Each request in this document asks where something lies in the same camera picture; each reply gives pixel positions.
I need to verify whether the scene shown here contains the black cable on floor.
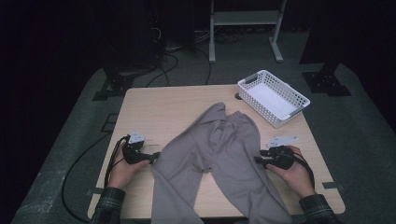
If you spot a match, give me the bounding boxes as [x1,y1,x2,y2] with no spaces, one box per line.
[61,132,113,224]

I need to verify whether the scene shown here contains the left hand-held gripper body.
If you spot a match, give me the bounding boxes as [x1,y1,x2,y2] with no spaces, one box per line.
[121,130,153,165]

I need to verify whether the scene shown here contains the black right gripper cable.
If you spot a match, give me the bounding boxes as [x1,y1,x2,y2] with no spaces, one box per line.
[292,152,316,189]

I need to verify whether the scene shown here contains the person's left hand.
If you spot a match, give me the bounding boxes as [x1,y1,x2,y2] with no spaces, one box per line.
[106,146,151,190]

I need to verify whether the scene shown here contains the black stand base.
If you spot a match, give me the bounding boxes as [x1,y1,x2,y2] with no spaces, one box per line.
[302,62,353,97]
[92,69,136,102]

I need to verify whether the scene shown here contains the tangle of black floor cables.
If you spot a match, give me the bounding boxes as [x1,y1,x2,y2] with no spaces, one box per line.
[146,27,247,88]

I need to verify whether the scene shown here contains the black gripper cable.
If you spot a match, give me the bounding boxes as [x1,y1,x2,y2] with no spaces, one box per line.
[292,152,316,189]
[104,134,131,188]

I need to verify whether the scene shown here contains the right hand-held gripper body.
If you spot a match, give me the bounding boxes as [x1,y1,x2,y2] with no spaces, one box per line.
[264,135,299,171]

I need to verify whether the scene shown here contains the person's right hand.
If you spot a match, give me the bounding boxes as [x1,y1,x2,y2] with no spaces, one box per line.
[265,146,316,200]

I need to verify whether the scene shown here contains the white metal stand frame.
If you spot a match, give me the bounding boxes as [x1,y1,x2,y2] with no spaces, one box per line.
[208,0,288,64]

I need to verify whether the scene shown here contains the white plastic basket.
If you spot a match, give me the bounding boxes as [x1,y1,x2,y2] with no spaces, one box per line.
[236,69,311,129]

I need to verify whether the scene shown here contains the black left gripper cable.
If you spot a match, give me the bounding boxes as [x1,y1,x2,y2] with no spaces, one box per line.
[104,134,131,188]

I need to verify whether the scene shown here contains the grey tape strip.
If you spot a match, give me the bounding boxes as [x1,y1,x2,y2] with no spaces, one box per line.
[321,181,346,191]
[85,187,106,196]

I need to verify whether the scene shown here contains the grey pants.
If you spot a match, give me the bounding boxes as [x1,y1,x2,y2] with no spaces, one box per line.
[150,102,293,224]

